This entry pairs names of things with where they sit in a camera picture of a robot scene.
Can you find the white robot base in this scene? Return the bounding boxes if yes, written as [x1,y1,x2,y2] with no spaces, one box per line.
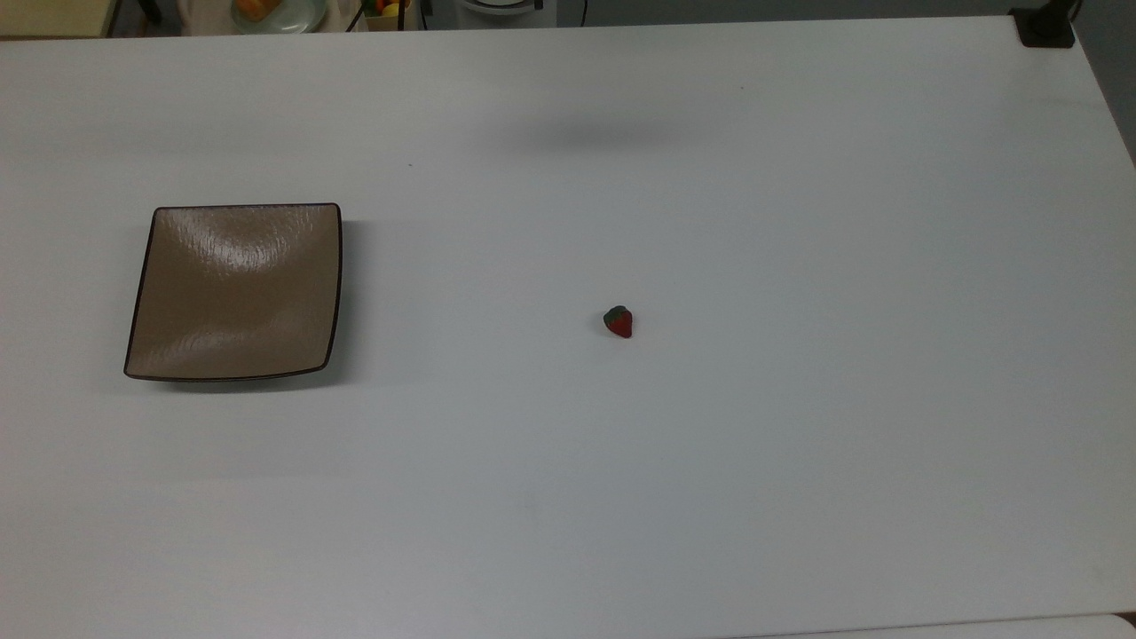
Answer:
[455,0,559,28]

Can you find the square brown ceramic plate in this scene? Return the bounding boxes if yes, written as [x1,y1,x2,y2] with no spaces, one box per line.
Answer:
[122,203,344,383]

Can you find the small box of toy fruit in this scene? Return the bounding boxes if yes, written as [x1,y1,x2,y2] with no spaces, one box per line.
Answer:
[362,0,414,33]

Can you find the beige wooden furniture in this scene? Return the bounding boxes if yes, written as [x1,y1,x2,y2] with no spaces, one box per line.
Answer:
[0,0,122,39]

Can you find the black table clamp mount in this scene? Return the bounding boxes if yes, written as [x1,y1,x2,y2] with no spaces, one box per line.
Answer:
[1009,0,1082,49]

